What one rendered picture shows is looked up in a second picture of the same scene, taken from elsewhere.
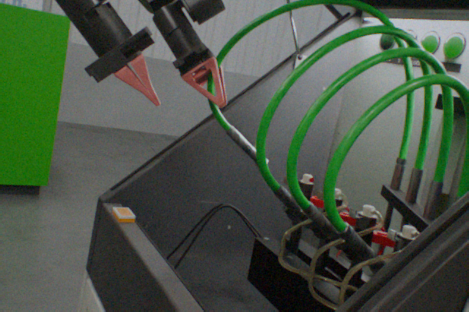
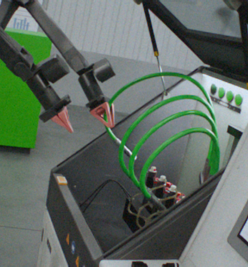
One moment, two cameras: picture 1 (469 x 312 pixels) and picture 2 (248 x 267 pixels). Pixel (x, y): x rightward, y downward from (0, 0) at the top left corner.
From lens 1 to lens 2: 0.53 m
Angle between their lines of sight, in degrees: 8
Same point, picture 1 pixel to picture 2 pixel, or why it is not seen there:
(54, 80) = not seen: hidden behind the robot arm
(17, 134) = (18, 114)
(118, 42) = (53, 104)
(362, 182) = (198, 168)
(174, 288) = (78, 218)
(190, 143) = (100, 143)
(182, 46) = (90, 95)
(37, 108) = (29, 97)
